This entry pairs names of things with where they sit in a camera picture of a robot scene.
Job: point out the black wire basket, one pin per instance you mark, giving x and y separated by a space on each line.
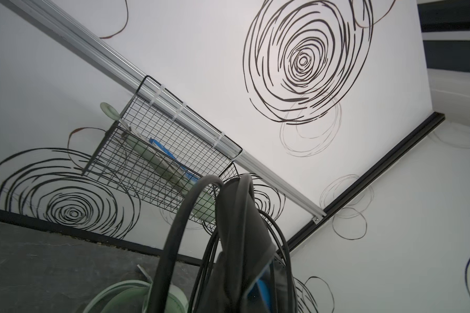
115 163

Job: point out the black and blue headphones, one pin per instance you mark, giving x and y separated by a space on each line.
247 263

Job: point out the right corner frame post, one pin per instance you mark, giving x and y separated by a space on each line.
378 169

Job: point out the mint green headphones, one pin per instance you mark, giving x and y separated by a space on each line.
136 291

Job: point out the aluminium wall rail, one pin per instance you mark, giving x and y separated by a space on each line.
73 33

